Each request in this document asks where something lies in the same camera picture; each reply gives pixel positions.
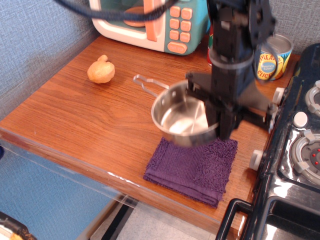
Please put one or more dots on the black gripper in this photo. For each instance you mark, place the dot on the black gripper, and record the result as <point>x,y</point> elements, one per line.
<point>230,95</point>

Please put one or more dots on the small metal pot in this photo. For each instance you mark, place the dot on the small metal pot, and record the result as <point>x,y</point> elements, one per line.
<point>180,117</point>

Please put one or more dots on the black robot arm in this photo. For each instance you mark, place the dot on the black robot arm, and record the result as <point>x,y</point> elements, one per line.
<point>240,28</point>

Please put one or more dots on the purple folded cloth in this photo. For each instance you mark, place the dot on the purple folded cloth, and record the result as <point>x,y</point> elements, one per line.
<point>200,173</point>

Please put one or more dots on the tomato sauce can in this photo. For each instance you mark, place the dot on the tomato sauce can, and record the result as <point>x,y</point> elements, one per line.
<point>210,43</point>

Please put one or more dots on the pineapple slices can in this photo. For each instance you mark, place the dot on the pineapple slices can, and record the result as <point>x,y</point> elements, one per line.
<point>274,57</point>

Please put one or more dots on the toy microwave oven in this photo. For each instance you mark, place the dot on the toy microwave oven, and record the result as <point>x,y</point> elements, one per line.
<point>178,31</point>

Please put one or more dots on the black toy stove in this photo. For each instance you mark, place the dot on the black toy stove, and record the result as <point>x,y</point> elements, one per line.
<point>286,194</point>

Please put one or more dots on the orange toy fruit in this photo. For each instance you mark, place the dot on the orange toy fruit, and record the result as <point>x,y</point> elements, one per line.
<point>101,71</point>

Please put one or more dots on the orange microwave plate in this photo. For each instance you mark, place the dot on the orange microwave plate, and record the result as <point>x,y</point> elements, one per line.
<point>134,23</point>

